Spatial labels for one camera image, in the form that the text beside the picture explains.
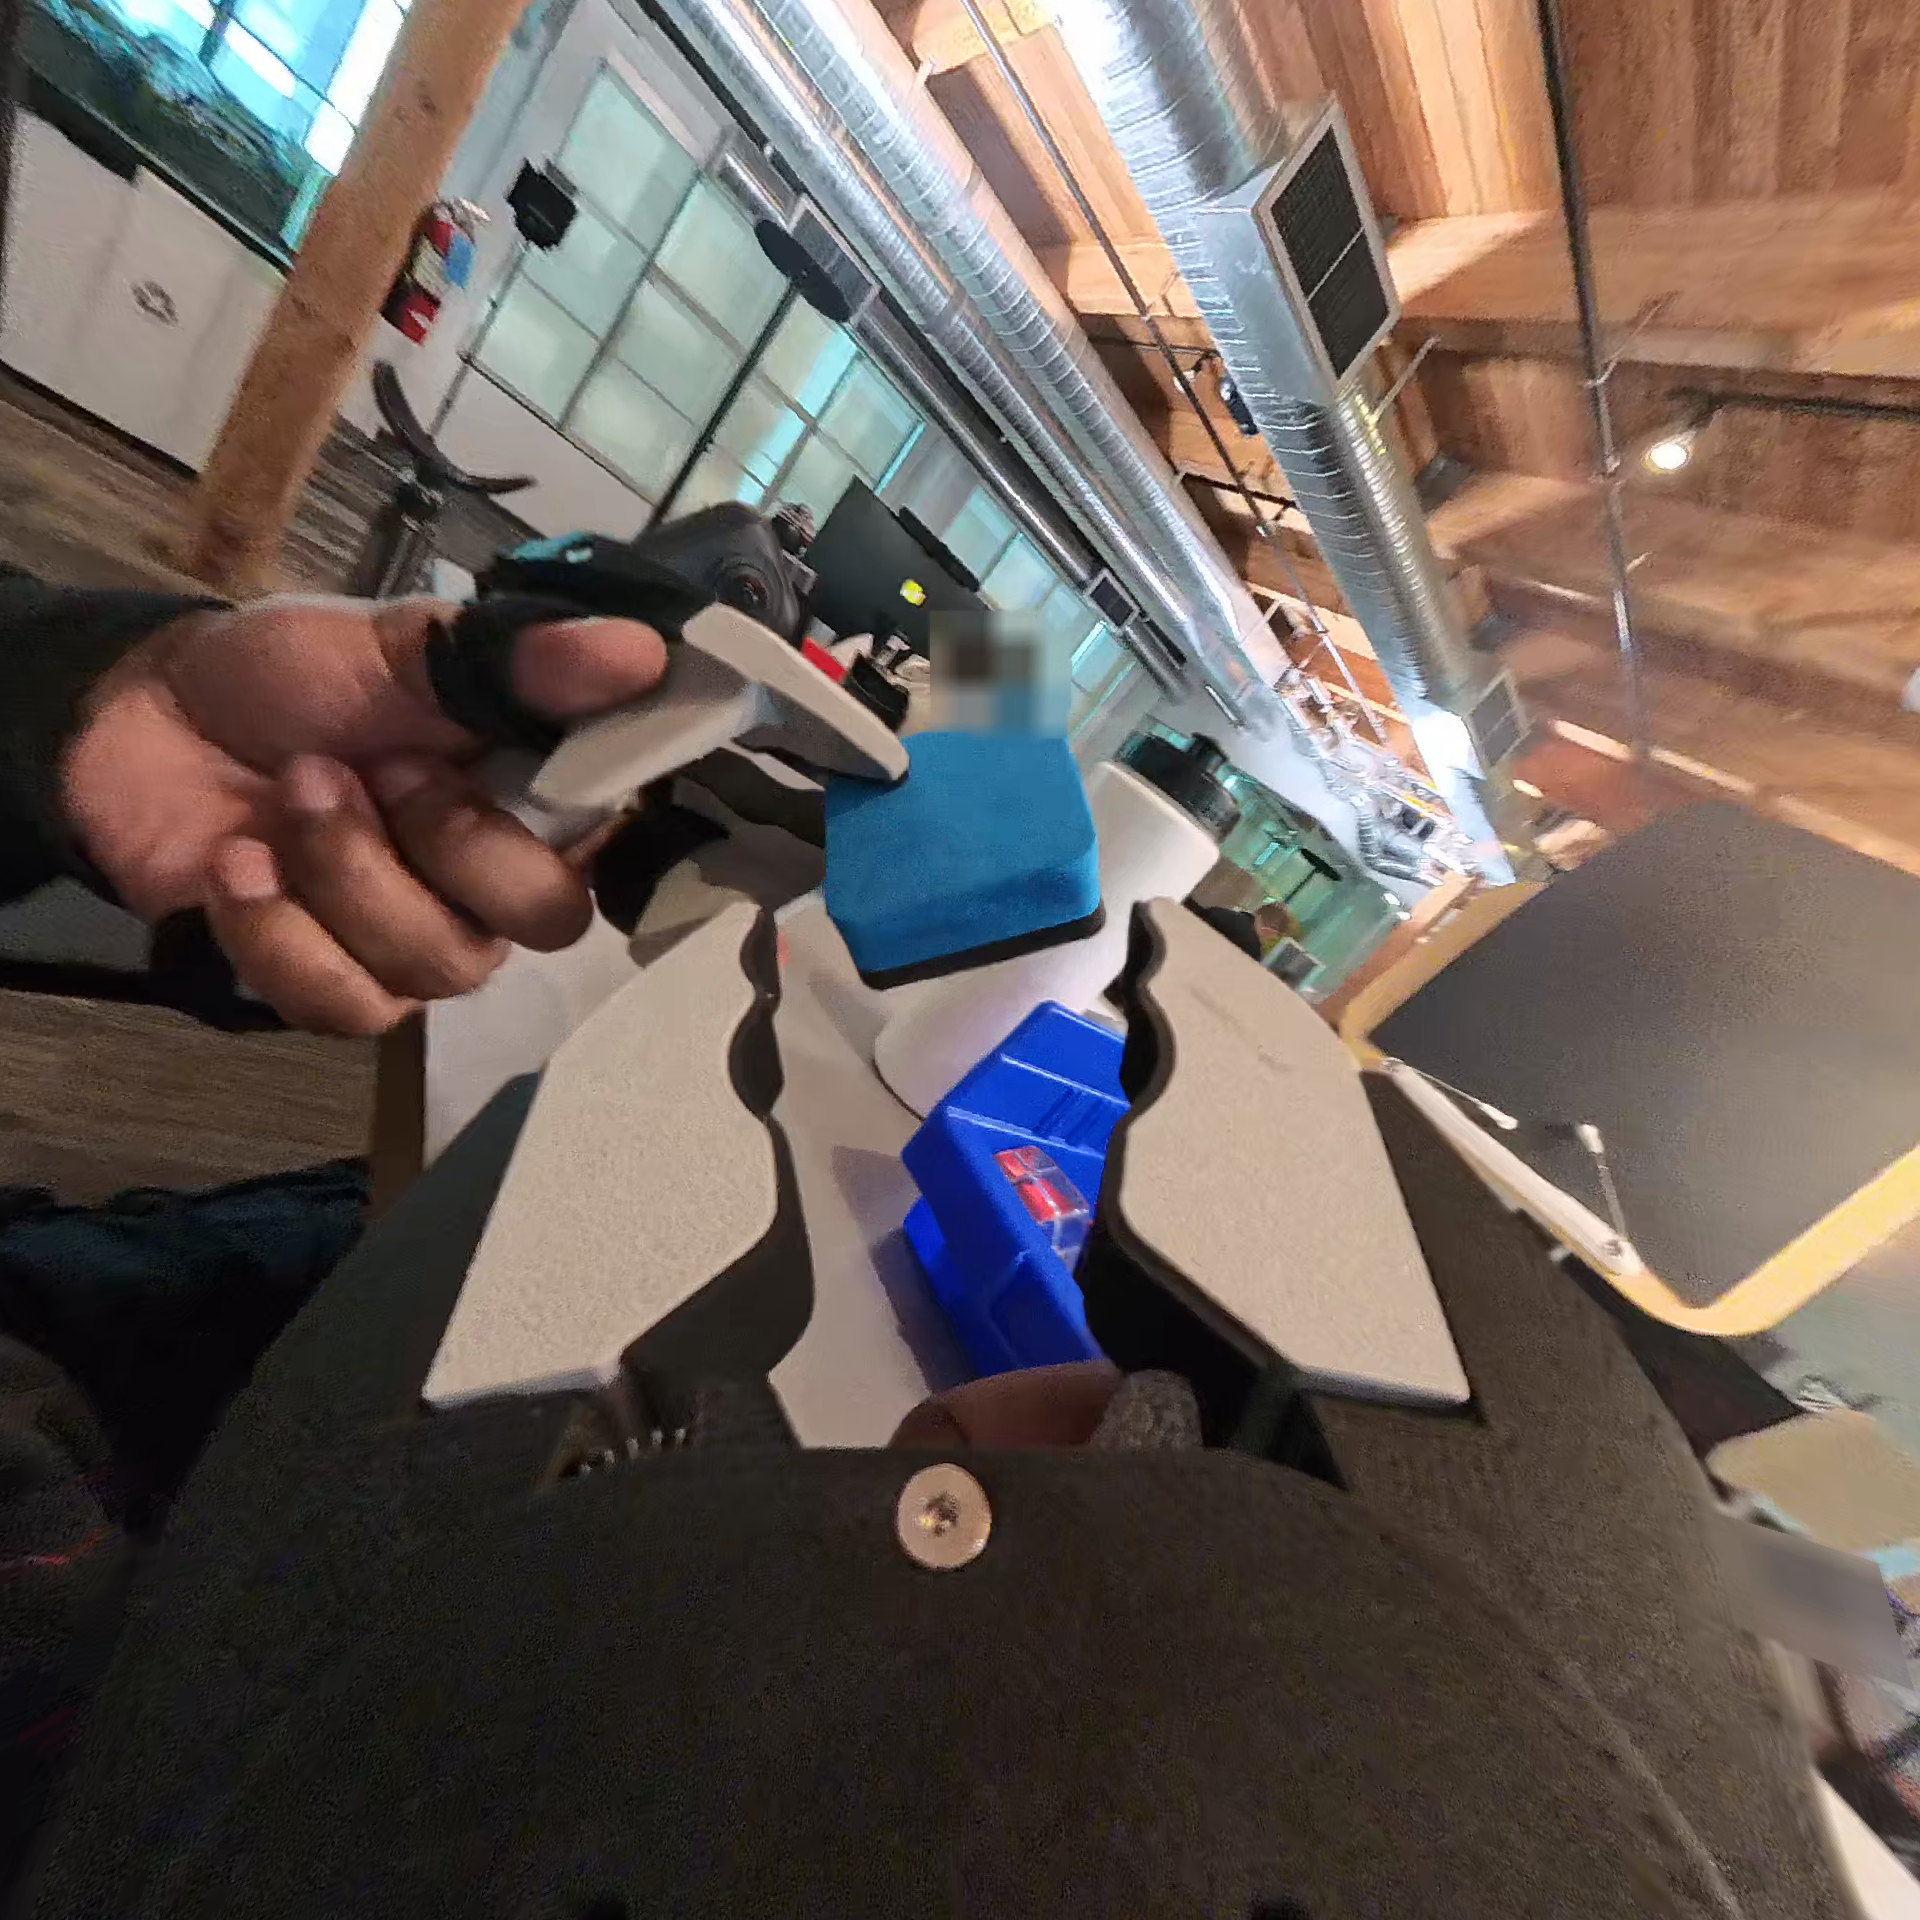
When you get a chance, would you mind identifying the red clear plastic piece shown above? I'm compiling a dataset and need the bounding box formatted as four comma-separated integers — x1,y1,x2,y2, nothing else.
993,1142,1094,1262

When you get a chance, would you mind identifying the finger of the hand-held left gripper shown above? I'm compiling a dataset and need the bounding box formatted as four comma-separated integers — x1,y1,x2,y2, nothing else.
523,600,913,815

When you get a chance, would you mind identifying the slim silver spiral duct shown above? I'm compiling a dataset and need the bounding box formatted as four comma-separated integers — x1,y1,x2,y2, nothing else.
743,0,1254,699
644,0,1203,707

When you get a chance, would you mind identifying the blue whiteboard eraser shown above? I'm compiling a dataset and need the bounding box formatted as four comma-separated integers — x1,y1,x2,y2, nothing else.
822,725,1110,991

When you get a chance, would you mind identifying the red fire extinguisher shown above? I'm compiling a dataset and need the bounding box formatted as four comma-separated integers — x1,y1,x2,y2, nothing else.
378,193,490,347

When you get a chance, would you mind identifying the silver ventilation duct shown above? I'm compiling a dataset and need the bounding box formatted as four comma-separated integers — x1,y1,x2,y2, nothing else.
1050,0,1519,752

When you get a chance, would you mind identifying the white cabinet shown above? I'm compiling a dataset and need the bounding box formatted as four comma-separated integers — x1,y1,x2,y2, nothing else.
0,111,289,473

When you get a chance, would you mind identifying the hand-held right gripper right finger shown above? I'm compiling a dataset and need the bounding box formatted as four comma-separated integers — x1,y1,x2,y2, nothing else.
1080,893,1476,1412

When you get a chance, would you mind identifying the person's left hand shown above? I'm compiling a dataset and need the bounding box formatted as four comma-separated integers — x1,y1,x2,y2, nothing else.
60,600,670,1039

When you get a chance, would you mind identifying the black ceiling conduit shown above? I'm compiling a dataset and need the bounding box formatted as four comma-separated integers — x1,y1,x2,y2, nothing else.
1536,0,1653,759

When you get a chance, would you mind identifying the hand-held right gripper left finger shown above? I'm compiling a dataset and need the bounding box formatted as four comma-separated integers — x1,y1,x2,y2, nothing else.
421,900,816,1412

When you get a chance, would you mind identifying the black table wooden edge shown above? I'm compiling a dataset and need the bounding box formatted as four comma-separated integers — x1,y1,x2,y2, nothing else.
1343,794,1920,1339

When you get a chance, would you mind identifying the silver vent grille box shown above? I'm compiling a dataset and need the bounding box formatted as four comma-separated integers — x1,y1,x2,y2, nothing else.
1253,96,1409,390
1458,671,1536,769

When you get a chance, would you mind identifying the blue plastic bin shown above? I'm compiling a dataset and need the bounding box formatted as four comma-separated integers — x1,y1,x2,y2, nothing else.
901,1002,1130,1380

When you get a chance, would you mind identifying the black computer monitor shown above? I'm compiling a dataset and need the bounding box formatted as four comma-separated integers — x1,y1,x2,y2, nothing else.
802,475,993,661

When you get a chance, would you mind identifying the wooden post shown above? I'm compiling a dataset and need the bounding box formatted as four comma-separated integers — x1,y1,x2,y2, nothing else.
181,0,528,594

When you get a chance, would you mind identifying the white bottle black cap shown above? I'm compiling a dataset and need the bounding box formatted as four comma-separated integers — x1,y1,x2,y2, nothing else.
871,732,1251,1123

